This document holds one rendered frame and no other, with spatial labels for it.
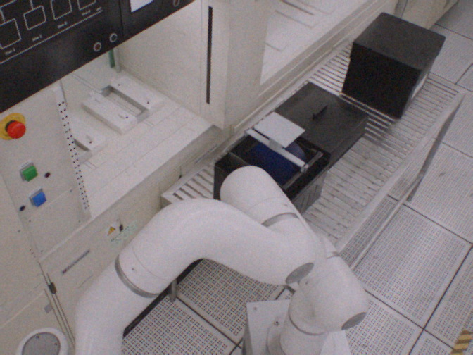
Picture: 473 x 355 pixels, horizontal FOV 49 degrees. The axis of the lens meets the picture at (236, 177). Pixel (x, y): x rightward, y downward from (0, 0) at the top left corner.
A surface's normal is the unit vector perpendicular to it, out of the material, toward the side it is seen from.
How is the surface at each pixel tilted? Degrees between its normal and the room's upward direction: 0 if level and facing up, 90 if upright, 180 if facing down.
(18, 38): 90
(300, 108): 0
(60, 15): 90
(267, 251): 56
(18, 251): 90
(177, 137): 0
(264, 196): 1
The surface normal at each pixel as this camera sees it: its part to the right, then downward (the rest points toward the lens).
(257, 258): -0.13, 0.38
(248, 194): -0.31, -0.48
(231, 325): 0.07, -0.65
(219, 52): -0.62, 0.57
